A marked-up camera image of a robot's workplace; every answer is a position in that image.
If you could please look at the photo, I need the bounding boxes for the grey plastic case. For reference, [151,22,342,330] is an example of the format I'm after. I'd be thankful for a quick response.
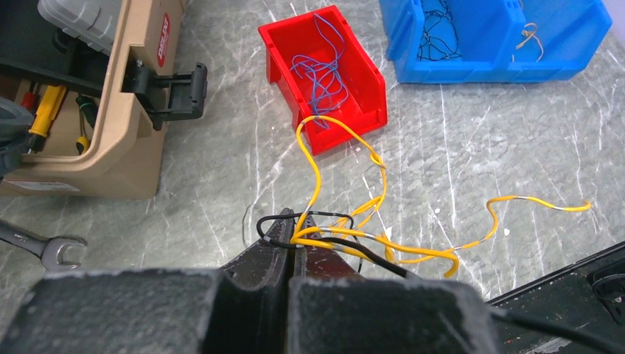
[37,0,122,55]

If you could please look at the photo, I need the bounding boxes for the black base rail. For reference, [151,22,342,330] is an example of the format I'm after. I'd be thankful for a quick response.
[489,243,624,347]

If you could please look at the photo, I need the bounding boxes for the black wire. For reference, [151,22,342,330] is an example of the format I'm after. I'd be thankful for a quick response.
[416,0,462,63]

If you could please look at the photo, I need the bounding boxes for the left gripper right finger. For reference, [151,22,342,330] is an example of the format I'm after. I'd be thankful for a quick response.
[293,247,366,353]

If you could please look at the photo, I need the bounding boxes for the yellow wires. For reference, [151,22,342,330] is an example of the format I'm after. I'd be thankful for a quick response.
[290,114,593,280]

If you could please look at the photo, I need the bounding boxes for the blue plastic bin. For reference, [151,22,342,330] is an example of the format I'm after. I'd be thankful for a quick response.
[380,1,612,84]

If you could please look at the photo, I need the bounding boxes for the tan plastic toolbox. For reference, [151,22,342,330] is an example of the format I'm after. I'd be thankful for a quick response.
[1,1,207,199]

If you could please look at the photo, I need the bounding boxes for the red plastic bin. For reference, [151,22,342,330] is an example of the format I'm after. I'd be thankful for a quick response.
[258,5,388,155]

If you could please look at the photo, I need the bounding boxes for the yellow handled screwdriver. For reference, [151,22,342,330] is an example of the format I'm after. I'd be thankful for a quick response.
[27,86,67,153]

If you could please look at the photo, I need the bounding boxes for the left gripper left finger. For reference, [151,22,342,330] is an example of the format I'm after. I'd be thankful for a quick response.
[217,238,294,353]

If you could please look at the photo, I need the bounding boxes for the silver wrench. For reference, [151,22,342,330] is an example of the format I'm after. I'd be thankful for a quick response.
[1,221,88,271]

